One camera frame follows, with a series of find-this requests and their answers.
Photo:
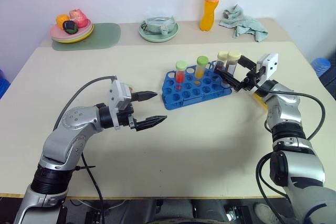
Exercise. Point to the brown tube with cream cap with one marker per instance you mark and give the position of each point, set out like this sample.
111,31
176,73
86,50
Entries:
233,62

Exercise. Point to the white shoe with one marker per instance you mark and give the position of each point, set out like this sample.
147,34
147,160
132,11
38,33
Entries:
265,212

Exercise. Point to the crumpled pale green cloth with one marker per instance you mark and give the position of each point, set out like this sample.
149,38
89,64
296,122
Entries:
241,23

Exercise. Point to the red tube with green cap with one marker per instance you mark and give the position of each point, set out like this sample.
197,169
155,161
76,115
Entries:
180,74

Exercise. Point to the orange fruit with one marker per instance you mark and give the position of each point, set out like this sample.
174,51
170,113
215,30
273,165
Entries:
61,20

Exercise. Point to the green stacked plate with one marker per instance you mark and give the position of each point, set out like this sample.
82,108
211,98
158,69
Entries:
86,33

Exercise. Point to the pink plate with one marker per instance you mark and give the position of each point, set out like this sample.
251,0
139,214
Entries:
56,33

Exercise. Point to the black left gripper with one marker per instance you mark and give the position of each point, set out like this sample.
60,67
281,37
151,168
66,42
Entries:
129,119

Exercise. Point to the crumpled pale green wrapper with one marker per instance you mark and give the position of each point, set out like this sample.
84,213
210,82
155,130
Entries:
157,23

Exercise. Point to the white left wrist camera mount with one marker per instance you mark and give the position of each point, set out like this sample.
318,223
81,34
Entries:
119,95

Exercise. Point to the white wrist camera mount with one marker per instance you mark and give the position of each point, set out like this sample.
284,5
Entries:
270,64
119,95

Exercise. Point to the blue stacked stools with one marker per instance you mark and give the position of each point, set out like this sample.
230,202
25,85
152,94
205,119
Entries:
320,66

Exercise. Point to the orange soda plastic bottle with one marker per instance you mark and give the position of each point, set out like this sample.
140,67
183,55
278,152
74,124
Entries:
208,14

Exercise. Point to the blue plastic object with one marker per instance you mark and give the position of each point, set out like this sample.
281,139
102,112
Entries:
4,83

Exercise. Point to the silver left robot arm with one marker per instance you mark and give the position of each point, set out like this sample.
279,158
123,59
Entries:
68,129

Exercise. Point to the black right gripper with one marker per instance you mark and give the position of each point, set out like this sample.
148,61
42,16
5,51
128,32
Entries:
253,81

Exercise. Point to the pale green plate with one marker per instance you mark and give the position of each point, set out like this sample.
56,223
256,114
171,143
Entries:
157,37

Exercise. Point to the blue test tube rack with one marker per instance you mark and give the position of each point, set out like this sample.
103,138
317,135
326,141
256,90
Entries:
194,93

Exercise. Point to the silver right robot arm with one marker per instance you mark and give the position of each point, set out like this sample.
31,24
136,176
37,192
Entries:
302,166

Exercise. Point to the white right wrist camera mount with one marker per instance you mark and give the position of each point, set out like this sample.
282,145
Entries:
270,64

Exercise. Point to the dark red tube, cream cap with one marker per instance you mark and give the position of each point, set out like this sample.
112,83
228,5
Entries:
222,60

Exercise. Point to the yellow plate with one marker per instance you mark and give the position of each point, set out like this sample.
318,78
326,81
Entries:
76,41

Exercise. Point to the green placemat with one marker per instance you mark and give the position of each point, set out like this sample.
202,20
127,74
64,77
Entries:
105,36

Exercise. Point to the pink peach in net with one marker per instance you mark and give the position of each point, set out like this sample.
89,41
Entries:
78,18

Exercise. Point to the yellow tube with green cap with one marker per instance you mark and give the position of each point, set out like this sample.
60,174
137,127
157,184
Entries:
200,68

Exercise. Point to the dark green black fruit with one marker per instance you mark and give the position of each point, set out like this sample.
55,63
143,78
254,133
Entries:
70,26

